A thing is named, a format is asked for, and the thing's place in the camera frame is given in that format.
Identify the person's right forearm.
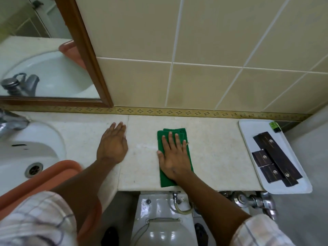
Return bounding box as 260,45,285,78
174,172,253,246

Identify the metal sink drain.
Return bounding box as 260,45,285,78
25,162,44,178

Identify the white plastic tray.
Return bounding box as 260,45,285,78
238,119,313,195

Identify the long black box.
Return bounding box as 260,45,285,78
253,132,302,187

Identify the green cleaning cloth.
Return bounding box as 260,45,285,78
157,128,192,188

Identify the small black box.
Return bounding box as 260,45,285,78
252,149,269,167
260,163,282,183

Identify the person's left hand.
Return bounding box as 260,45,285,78
97,122,128,165

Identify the wooden framed mirror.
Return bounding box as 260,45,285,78
0,0,114,108

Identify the person's left forearm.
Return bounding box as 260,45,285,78
50,159,121,246

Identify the chrome flush valve pipe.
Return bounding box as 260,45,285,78
218,190,279,221

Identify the chrome sink faucet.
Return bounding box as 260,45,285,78
0,108,30,139

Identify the white plaid shirt sleeve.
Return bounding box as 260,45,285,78
0,191,78,246
231,214,296,246

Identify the black shoe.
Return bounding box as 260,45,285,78
101,226,120,246
194,223,209,246

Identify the beige toilet hose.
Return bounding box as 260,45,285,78
172,192,193,216

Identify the white toilet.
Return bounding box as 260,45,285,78
130,192,203,246

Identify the small green packet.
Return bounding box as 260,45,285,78
268,121,282,133

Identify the person's right hand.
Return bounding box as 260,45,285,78
157,133,194,181

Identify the white ceramic sink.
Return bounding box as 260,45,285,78
0,120,67,198

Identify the orange plastic basin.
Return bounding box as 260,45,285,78
0,160,103,246

